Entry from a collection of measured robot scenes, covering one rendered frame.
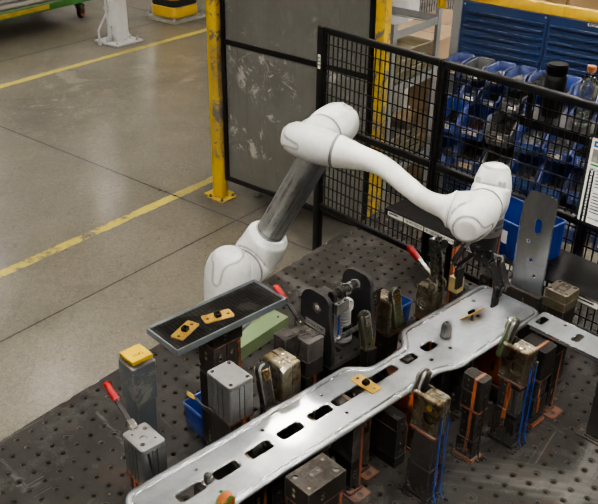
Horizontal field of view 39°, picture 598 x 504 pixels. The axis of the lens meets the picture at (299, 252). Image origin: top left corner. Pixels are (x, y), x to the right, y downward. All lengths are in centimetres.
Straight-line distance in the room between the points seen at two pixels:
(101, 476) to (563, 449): 134
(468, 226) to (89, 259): 314
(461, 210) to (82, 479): 127
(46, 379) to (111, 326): 48
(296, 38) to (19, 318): 210
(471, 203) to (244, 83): 310
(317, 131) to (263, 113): 260
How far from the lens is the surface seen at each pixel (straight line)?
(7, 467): 260
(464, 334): 253
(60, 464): 257
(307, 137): 250
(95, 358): 415
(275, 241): 292
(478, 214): 219
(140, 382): 216
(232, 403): 213
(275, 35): 490
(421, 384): 221
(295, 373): 224
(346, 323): 245
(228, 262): 279
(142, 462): 205
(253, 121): 517
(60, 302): 461
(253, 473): 203
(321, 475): 199
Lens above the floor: 241
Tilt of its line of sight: 29 degrees down
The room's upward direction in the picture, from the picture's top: 1 degrees clockwise
